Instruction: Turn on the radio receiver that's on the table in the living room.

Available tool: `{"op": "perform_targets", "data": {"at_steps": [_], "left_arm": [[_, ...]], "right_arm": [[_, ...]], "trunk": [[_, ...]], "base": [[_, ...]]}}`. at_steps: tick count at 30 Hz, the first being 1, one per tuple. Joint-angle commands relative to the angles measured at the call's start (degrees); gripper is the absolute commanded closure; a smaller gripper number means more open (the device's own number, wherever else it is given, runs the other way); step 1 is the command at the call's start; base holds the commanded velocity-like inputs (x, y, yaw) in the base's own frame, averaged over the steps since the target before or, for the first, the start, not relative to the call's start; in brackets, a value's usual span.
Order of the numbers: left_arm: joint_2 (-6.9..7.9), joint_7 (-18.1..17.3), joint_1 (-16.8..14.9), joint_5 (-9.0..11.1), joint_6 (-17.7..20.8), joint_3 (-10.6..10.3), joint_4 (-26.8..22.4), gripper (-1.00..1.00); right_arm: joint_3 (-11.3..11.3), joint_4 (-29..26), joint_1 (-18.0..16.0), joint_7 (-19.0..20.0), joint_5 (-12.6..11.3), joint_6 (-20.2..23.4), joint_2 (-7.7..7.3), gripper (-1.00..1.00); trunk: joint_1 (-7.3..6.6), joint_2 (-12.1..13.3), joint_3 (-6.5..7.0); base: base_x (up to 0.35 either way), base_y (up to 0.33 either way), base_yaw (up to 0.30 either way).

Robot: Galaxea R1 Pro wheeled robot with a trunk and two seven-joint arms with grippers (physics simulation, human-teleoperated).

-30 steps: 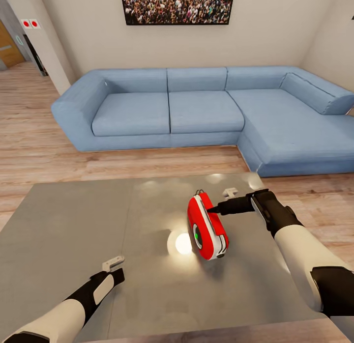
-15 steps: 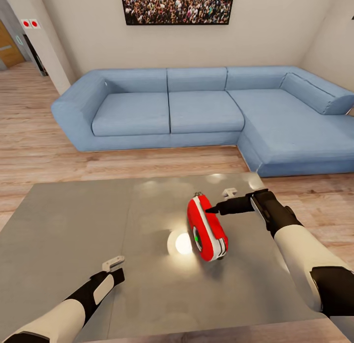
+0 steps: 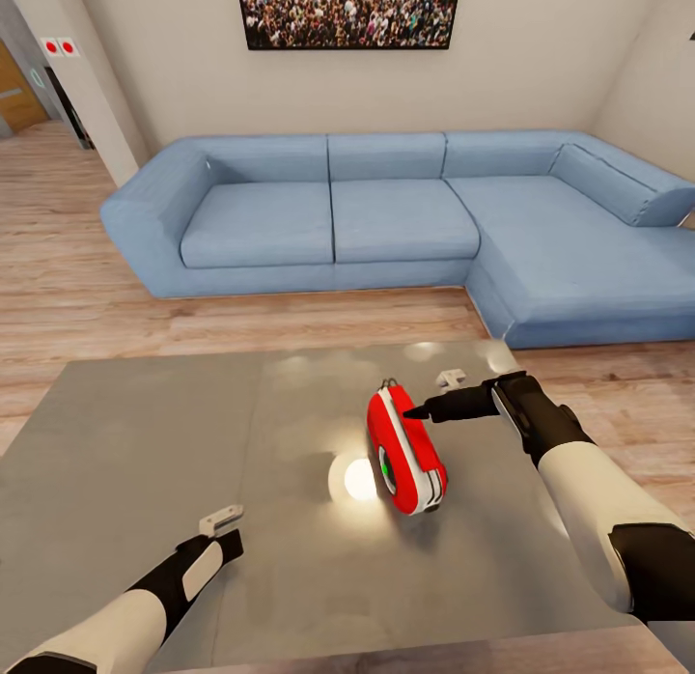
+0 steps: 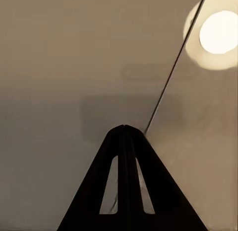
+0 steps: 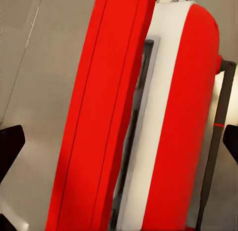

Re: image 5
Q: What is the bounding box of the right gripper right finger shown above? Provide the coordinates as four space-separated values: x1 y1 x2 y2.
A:
223 124 238 163

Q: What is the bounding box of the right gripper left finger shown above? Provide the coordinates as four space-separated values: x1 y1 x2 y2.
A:
0 125 25 183

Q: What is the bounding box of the radio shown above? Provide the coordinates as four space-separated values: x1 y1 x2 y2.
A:
46 0 237 231

